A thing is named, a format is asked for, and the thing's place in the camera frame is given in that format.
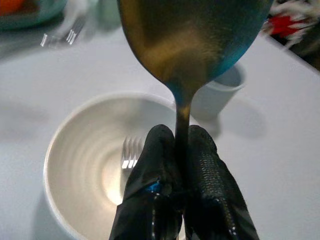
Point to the dark golden metal spoon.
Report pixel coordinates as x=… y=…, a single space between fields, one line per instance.
x=187 y=50

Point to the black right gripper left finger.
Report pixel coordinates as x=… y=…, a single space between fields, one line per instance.
x=155 y=180

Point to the teal dish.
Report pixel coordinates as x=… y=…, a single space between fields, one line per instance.
x=37 y=20

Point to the white ceramic bowl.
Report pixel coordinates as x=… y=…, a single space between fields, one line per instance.
x=82 y=150

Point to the orange food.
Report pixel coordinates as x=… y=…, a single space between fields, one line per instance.
x=15 y=6

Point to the white ceramic cup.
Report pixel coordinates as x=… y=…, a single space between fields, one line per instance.
x=220 y=97

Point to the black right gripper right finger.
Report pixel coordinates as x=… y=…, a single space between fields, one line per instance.
x=212 y=190

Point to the silver metal fork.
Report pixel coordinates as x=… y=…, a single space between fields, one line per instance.
x=71 y=33
x=131 y=152

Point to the red white black patterned cloth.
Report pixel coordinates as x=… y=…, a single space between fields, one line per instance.
x=292 y=25

